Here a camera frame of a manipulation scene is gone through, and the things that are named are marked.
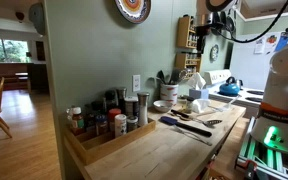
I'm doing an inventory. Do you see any white tissue sheet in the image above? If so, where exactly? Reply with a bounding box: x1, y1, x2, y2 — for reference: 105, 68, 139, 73
186, 72, 207, 91

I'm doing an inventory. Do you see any colourful decorative wall plate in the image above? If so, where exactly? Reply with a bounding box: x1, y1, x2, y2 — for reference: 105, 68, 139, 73
113, 0, 152, 25

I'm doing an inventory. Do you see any dark condiment bottle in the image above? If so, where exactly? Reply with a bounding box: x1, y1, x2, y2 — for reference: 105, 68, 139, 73
104, 89, 118, 111
90, 99, 107, 117

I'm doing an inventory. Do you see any crumpled white tissue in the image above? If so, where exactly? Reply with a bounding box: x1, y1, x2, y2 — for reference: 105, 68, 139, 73
192, 98, 212, 115

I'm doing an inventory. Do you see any white spice shaker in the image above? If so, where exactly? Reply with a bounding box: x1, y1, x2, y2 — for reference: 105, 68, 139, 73
114, 113, 128, 139

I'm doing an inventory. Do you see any white fridge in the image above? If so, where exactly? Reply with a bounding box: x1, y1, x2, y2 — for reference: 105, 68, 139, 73
229, 30, 288, 92

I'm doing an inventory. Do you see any orange black clamp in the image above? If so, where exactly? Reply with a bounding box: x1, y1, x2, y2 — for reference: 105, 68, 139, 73
243, 158, 260, 180

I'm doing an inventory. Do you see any white cap brown bottle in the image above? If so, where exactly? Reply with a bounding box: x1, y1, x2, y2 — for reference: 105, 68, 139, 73
70, 106, 85, 135

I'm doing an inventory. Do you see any round tin white lid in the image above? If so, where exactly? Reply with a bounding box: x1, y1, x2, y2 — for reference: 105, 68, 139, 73
123, 96, 140, 118

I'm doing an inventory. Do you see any black hanging pan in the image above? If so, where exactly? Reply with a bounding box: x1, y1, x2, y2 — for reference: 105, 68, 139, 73
215, 9, 237, 35

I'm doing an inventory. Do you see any wooden spatula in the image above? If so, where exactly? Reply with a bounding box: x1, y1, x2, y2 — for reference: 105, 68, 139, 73
194, 109, 218, 118

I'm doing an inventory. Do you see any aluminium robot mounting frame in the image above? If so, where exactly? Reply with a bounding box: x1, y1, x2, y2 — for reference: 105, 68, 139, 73
235, 116, 288, 180

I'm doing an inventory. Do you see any metal ladle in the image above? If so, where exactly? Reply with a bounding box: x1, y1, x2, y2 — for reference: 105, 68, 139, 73
175, 68, 189, 85

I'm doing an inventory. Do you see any blue kettle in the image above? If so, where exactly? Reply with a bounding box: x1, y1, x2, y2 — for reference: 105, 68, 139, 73
218, 76, 241, 97

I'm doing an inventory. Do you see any wooden three-shelf spice rack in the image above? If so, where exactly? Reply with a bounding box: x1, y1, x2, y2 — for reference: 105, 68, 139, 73
174, 52, 204, 80

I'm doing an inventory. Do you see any white ceramic bowl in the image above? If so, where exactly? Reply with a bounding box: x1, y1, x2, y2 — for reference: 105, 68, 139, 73
152, 99, 174, 114

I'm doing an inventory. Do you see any white paper note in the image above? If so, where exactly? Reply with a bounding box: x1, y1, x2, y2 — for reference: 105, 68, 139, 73
253, 36, 266, 55

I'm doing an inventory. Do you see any tall black grinder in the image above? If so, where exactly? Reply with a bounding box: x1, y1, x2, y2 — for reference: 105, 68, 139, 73
116, 86, 128, 115

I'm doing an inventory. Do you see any window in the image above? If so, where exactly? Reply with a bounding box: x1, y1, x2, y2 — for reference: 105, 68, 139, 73
0, 37, 31, 64

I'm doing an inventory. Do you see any steel pepper mill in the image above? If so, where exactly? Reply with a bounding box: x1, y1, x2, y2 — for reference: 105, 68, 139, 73
136, 91, 151, 128

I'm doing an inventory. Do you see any metal fork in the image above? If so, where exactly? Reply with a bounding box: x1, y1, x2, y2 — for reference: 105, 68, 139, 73
173, 126, 214, 147

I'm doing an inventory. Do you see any red cap spice bottle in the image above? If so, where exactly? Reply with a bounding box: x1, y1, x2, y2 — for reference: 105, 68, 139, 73
107, 107, 123, 133

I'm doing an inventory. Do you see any blue tissue box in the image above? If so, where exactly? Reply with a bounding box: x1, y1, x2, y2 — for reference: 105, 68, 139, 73
188, 87, 210, 101

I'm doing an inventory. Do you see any white red utensil crock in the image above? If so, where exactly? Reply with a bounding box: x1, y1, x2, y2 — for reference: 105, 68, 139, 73
159, 83, 180, 106

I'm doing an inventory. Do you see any white stove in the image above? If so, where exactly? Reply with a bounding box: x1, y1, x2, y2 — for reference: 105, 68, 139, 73
203, 68, 266, 118

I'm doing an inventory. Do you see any blue spatula black handle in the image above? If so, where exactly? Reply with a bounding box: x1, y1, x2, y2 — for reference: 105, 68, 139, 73
159, 115, 214, 138

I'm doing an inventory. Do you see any small glass jar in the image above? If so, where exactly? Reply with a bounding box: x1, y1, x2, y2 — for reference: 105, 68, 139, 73
185, 96, 196, 114

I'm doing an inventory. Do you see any blue cap spice bottle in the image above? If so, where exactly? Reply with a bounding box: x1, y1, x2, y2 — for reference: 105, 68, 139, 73
95, 114, 109, 136

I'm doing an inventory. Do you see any small decorative wall plate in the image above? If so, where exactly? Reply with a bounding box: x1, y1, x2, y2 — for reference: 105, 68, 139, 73
210, 43, 221, 63

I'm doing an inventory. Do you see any blue handled utensil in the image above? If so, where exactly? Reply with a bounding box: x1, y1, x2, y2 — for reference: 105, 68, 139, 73
213, 94, 242, 113

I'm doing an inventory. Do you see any paper note orange picture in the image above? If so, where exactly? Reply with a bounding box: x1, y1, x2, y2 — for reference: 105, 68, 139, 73
264, 34, 279, 55

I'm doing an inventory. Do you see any blue paper note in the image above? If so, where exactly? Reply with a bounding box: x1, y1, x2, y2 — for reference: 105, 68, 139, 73
274, 31, 288, 53

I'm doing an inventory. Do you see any wooden two-shelf spice rack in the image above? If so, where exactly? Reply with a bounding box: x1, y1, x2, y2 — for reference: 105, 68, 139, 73
176, 15, 199, 50

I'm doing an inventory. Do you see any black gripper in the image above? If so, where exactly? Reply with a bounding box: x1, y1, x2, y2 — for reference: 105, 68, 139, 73
195, 13, 215, 54

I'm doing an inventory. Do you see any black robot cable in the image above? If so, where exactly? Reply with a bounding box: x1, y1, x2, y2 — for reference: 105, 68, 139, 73
213, 0, 288, 45

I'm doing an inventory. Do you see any small dark spice jar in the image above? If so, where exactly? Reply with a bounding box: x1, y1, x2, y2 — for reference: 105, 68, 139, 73
126, 115, 139, 133

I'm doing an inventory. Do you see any wooden condiment tray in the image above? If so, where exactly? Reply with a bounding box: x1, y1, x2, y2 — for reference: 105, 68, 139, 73
63, 117, 157, 166

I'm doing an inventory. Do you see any white wall outlet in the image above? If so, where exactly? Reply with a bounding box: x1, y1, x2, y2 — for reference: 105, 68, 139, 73
132, 74, 141, 93

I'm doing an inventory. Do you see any grey round wall object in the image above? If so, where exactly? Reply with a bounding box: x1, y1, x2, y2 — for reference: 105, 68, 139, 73
28, 2, 46, 37

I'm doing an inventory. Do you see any metal spoon black handle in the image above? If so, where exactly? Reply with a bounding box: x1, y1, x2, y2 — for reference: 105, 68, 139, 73
170, 108, 224, 128

